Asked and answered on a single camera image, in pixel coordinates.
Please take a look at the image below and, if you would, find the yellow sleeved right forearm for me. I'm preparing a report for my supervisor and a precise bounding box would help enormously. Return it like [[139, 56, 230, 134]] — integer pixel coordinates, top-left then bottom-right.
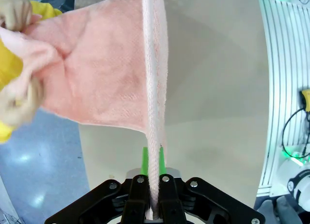
[[0, 121, 16, 144]]

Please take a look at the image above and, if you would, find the yellow hoodie person left hand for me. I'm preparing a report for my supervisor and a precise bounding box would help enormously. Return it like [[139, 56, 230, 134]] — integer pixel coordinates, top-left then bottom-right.
[[0, 0, 33, 32]]

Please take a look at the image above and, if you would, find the yellow sleeved left forearm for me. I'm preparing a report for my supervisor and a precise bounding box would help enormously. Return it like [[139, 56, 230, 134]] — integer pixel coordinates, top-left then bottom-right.
[[23, 0, 64, 23]]

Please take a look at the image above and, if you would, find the yellow hoodie person right hand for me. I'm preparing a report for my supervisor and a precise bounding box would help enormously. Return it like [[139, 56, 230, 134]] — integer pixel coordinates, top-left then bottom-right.
[[0, 75, 45, 128]]

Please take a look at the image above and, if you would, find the pink terry towel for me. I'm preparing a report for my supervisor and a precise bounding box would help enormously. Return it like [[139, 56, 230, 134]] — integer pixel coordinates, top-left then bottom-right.
[[0, 0, 170, 221]]

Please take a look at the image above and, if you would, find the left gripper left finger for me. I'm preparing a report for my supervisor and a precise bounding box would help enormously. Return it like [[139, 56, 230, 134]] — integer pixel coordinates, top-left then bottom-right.
[[44, 146, 150, 224]]

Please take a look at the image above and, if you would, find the silver aluminium base frame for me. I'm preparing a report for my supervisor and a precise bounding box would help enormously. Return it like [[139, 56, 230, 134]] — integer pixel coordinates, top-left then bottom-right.
[[256, 0, 310, 198]]

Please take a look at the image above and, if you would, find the black looped base cable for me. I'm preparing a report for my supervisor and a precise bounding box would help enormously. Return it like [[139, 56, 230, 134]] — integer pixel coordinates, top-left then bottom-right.
[[281, 107, 310, 160]]

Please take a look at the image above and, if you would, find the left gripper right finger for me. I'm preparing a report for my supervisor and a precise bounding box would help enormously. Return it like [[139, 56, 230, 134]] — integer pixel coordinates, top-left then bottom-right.
[[158, 146, 266, 224]]

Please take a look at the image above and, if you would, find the yellow plastic device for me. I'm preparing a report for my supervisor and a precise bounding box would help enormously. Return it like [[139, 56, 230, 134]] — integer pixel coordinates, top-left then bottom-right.
[[299, 89, 310, 113]]

